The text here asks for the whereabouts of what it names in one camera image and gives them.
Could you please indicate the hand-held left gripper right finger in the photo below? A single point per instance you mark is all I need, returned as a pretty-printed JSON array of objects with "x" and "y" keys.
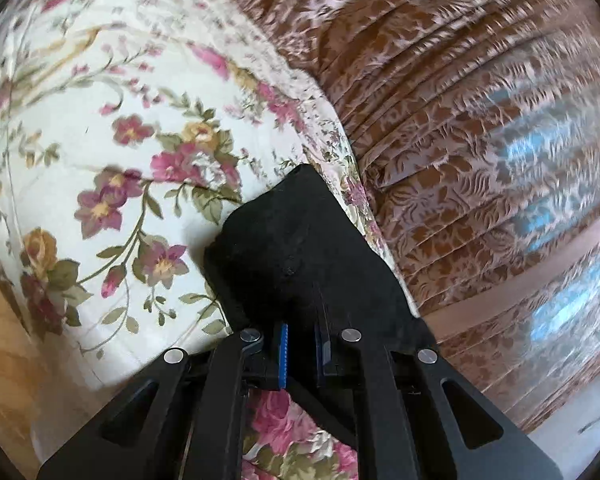
[{"x": 323, "y": 356}]

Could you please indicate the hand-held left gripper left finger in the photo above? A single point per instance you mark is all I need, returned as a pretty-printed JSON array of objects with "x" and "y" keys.
[{"x": 282, "y": 356}]

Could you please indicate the black pants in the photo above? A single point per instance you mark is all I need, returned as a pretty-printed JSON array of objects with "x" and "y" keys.
[{"x": 290, "y": 240}]

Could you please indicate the brown floral bed cover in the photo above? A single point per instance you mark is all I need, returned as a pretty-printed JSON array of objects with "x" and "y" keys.
[{"x": 455, "y": 135}]

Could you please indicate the white floral blanket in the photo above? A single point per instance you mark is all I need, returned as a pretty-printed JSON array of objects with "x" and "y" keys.
[{"x": 105, "y": 110}]

